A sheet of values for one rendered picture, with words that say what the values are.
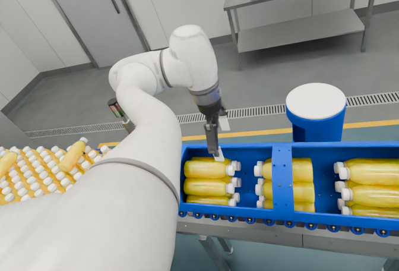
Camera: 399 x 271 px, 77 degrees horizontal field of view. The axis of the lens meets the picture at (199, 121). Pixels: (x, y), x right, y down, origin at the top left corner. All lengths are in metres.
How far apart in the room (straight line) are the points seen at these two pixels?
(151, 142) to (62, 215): 0.11
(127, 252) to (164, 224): 0.04
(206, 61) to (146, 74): 0.15
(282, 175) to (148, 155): 0.68
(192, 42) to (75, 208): 0.47
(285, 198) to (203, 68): 0.51
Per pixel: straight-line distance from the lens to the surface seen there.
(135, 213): 0.20
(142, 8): 4.46
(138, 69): 0.63
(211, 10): 4.21
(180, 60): 0.62
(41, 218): 0.21
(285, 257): 2.06
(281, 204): 0.91
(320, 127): 1.35
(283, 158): 0.90
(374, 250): 1.20
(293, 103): 1.39
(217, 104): 0.72
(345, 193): 0.98
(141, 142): 0.27
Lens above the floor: 1.96
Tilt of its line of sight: 41 degrees down
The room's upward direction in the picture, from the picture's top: 21 degrees counter-clockwise
